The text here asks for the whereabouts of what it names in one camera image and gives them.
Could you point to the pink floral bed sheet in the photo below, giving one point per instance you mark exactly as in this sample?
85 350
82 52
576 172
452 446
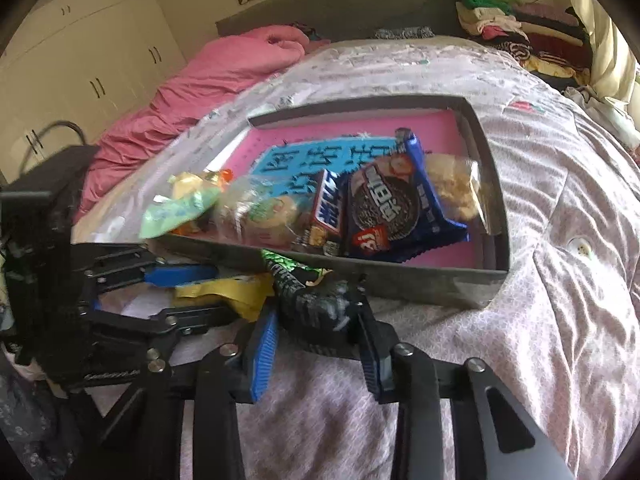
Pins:
550 310

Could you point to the black snack packet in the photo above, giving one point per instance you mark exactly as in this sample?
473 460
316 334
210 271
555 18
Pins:
310 305

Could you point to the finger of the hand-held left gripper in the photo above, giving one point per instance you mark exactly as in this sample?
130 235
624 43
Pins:
190 320
175 274

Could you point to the cream wardrobe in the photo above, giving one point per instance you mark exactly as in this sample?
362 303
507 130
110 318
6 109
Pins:
100 50

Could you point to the dark patterned cloth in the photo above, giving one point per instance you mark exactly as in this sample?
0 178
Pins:
402 33

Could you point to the pile of folded clothes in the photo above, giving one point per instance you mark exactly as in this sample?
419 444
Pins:
525 30

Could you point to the pink book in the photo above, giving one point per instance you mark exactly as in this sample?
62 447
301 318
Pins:
450 130

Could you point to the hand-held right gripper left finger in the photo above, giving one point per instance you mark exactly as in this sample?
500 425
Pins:
262 355

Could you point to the pink quilt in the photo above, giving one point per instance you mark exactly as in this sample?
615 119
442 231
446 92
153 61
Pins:
200 85

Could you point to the white crumpled cloth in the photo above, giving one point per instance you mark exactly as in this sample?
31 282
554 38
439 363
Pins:
610 110

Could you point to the grey headboard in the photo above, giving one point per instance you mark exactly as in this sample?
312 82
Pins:
350 5

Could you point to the clear-wrapped round pastry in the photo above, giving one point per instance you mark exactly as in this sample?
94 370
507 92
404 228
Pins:
260 215

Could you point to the brown chocolate bar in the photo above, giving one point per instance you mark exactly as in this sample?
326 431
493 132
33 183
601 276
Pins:
327 210

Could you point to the dark floral clothing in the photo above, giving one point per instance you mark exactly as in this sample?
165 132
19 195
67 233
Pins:
30 425

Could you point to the blue cookie packet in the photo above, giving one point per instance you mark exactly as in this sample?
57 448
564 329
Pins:
395 205

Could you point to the dark cardboard box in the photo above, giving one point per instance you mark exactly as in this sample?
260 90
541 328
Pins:
435 290

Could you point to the cream curtain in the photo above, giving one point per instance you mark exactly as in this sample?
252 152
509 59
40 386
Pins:
600 35

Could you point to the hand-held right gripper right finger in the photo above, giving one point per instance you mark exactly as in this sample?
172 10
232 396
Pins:
372 360

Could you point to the flaky pastry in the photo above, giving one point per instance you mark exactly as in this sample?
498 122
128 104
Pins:
457 185

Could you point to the green-wrapped yellow candy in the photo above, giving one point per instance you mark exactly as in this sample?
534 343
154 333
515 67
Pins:
170 210

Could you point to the yellow wafer packet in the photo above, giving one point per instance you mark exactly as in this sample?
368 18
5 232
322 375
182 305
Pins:
230 292

